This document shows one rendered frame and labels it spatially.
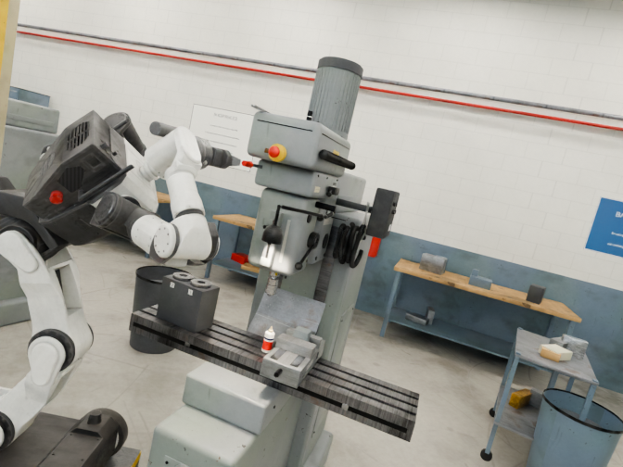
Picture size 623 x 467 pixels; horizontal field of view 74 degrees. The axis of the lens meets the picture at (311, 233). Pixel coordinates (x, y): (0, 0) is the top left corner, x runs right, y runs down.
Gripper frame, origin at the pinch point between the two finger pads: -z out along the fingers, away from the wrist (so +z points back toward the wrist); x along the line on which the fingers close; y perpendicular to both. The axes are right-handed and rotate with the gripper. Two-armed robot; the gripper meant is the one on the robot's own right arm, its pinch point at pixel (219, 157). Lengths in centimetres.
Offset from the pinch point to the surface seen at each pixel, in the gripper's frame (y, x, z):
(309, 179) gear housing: 0.6, -19.4, -30.8
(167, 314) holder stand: 71, 32, -36
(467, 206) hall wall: -6, -95, -463
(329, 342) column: 77, -32, -81
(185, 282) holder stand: 55, 28, -39
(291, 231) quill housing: 21.2, -15.9, -34.3
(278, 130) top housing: -13.5, -7.8, -21.3
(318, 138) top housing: -13.5, -22.2, -22.3
